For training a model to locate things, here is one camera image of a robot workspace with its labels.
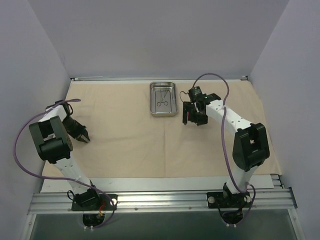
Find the back aluminium rail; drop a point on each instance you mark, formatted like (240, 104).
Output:
(132, 78)

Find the aluminium rail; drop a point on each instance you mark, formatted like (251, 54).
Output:
(271, 193)
(132, 78)
(129, 202)

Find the front aluminium rail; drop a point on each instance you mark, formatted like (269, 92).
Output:
(129, 202)

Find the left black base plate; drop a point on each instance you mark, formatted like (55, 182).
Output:
(93, 201)

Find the right side aluminium rail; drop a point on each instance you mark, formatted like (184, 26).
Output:
(271, 193)

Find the beige cloth surgical kit wrap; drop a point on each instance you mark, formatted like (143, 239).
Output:
(126, 141)

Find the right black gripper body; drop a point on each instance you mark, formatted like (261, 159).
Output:
(194, 113)

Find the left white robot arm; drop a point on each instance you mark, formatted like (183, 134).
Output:
(52, 136)

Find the steel surgical scissors forceps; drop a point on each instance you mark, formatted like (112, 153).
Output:
(160, 101)

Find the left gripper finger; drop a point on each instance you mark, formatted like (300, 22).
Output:
(82, 139)
(85, 135)

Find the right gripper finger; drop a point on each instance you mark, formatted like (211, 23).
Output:
(185, 112)
(200, 121)

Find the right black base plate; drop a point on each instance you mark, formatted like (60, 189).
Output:
(218, 200)

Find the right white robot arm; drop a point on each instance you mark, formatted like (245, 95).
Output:
(250, 142)

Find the stainless steel instrument tray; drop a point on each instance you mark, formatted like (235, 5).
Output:
(164, 111)

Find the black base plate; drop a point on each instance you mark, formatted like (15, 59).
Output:
(93, 201)
(218, 200)

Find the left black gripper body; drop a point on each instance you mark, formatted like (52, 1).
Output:
(80, 131)

